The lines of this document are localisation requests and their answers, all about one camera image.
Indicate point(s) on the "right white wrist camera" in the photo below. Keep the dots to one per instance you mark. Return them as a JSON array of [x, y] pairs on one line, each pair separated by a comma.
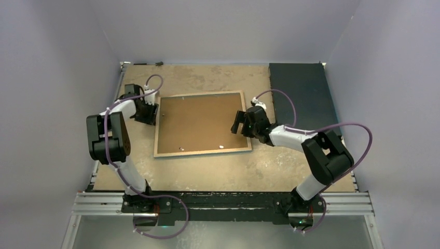
[[257, 103]]

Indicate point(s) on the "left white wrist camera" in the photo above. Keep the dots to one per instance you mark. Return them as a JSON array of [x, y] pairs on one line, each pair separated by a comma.
[[150, 95]]

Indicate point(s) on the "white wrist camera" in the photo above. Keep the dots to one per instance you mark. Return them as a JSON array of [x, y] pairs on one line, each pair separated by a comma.
[[257, 103], [150, 95]]

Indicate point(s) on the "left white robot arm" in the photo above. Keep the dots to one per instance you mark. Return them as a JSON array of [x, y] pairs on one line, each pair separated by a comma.
[[108, 139]]

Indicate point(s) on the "blue wooden picture frame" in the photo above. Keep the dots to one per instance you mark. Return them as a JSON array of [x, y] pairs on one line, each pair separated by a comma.
[[202, 153]]

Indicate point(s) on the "aluminium rail frame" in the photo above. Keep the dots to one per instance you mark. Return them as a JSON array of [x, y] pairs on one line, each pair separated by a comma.
[[98, 222]]

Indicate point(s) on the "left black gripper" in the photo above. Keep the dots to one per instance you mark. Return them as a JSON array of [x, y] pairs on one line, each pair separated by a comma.
[[150, 119]]

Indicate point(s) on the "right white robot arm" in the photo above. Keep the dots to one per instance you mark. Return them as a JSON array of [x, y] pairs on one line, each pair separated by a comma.
[[326, 155]]

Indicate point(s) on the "brown cardboard backing board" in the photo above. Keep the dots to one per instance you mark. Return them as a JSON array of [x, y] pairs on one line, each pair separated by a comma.
[[199, 123]]

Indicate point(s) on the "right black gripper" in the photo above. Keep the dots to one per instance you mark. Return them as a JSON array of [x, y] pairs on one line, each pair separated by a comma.
[[242, 117]]

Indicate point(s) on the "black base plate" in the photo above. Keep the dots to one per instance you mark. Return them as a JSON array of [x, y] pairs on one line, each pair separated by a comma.
[[279, 208]]

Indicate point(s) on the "dark blue foam pad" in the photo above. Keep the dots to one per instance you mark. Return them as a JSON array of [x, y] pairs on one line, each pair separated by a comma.
[[306, 85]]

